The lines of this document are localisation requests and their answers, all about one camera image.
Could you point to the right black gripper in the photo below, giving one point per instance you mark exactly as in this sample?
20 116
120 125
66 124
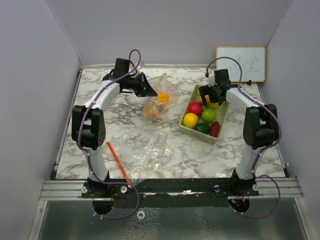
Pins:
205 90

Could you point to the pale green plastic basket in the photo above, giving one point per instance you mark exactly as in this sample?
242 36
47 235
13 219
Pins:
221 117

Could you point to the dark red toy fruit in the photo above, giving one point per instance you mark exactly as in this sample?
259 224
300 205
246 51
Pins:
214 129

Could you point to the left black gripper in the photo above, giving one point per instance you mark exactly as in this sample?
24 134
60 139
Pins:
148 90

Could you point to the yellow toy mango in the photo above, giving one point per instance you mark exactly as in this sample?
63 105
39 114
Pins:
209 103

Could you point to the clear zip top bag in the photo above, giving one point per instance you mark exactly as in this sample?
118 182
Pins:
162 84

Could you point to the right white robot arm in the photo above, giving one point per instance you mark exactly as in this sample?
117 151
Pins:
261 128

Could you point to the clear bag orange slider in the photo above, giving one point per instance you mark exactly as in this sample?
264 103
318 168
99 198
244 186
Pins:
141 152

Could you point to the red toy apple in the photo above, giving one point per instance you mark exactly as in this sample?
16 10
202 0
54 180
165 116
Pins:
195 107

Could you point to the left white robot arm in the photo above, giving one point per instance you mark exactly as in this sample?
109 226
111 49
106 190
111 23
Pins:
88 127

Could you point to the dark green toy lime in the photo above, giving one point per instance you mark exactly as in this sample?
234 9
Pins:
202 127

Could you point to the orange toy pumpkin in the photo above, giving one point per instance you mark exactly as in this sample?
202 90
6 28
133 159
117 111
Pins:
151 111

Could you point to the yellow toy bell pepper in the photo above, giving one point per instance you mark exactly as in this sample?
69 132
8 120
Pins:
163 97

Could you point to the small whiteboard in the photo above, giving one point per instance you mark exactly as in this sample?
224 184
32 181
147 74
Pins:
247 63

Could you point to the yellow toy lemon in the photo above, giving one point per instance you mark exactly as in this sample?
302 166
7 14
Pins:
190 120

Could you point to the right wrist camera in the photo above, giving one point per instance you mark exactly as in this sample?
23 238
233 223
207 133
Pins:
210 77

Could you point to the light green toy apple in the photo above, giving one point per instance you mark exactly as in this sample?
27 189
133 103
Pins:
208 115

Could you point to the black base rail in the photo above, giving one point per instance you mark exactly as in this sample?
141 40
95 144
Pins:
168 192

